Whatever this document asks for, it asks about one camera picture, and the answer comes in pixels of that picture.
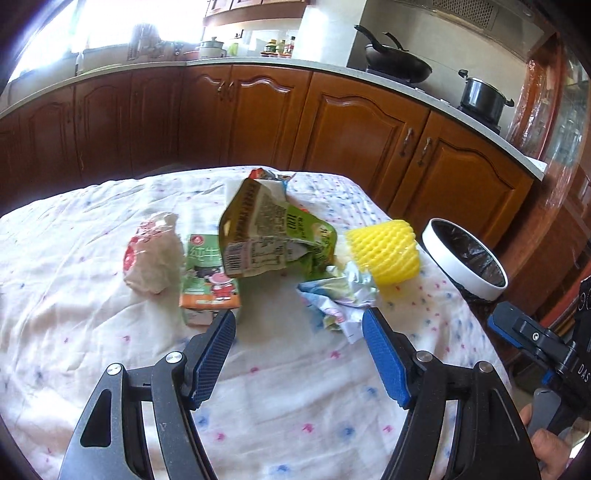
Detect white electric pot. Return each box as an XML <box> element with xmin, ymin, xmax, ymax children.
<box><xmin>198</xmin><ymin>38</ymin><xmax>228</xmax><ymax>60</ymax></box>

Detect wooden glass door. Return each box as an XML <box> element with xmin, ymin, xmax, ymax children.
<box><xmin>503</xmin><ymin>32</ymin><xmax>591</xmax><ymax>324</ymax></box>

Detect range hood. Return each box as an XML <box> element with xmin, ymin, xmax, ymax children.
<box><xmin>425</xmin><ymin>0</ymin><xmax>546</xmax><ymax>47</ymax></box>

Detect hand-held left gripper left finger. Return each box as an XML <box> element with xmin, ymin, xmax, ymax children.
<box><xmin>58</xmin><ymin>309</ymin><xmax>238</xmax><ymax>480</ymax></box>

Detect white stone countertop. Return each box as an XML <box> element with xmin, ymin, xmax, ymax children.
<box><xmin>0</xmin><ymin>55</ymin><xmax>548</xmax><ymax>181</ymax></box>

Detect green milk carton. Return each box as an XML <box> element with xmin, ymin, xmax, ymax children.
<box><xmin>179</xmin><ymin>233</ymin><xmax>243</xmax><ymax>328</ymax></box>

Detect kitchen window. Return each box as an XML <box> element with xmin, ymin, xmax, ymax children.
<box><xmin>9</xmin><ymin>0</ymin><xmax>208</xmax><ymax>79</ymax></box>

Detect metal dish rack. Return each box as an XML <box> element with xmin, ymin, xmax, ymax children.
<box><xmin>127</xmin><ymin>23</ymin><xmax>160</xmax><ymax>61</ymax></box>

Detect red snack bag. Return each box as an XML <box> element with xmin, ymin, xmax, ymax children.
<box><xmin>248</xmin><ymin>167</ymin><xmax>296</xmax><ymax>182</ymax></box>

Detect green snack bag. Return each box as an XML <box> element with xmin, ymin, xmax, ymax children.
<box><xmin>218</xmin><ymin>178</ymin><xmax>340</xmax><ymax>278</ymax></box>

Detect person's right hand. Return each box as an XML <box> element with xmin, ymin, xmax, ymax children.
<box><xmin>519</xmin><ymin>404</ymin><xmax>583</xmax><ymax>480</ymax></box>

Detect yellow foam fruit net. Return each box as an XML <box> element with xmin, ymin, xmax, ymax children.
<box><xmin>345</xmin><ymin>220</ymin><xmax>422</xmax><ymax>286</ymax></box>

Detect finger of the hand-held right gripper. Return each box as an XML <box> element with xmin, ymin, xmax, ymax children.
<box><xmin>487</xmin><ymin>301</ymin><xmax>573</xmax><ymax>386</ymax></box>

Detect wooden upper cabinets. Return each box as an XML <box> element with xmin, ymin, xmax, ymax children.
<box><xmin>203</xmin><ymin>0</ymin><xmax>305</xmax><ymax>17</ymax></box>

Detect crumpled white red plastic bag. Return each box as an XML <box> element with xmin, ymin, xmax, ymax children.
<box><xmin>124</xmin><ymin>211</ymin><xmax>184</xmax><ymax>294</ymax></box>

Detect pale foil wrapper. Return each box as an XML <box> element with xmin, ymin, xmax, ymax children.
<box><xmin>297</xmin><ymin>261</ymin><xmax>380</xmax><ymax>344</ymax></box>

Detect wooden base cabinets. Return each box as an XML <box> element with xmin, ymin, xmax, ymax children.
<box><xmin>0</xmin><ymin>62</ymin><xmax>548</xmax><ymax>252</ymax></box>

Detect black gas stove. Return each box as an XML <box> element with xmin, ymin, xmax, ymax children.
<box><xmin>365</xmin><ymin>67</ymin><xmax>503</xmax><ymax>134</ymax></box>

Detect white round trash bin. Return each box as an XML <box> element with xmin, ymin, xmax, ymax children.
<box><xmin>421</xmin><ymin>218</ymin><xmax>509</xmax><ymax>302</ymax></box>

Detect white printed tablecloth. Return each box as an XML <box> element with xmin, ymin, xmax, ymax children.
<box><xmin>0</xmin><ymin>165</ymin><xmax>511</xmax><ymax>480</ymax></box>

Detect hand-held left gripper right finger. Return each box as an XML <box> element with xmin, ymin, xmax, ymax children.
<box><xmin>361</xmin><ymin>307</ymin><xmax>541</xmax><ymax>480</ymax></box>

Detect black wok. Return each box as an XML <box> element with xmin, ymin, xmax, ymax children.
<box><xmin>353</xmin><ymin>24</ymin><xmax>434</xmax><ymax>84</ymax></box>

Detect black cooking pot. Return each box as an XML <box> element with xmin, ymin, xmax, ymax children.
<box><xmin>458</xmin><ymin>69</ymin><xmax>515</xmax><ymax>118</ymax></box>

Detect black trash bag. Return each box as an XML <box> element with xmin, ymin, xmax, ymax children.
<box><xmin>434</xmin><ymin>220</ymin><xmax>505</xmax><ymax>303</ymax></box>

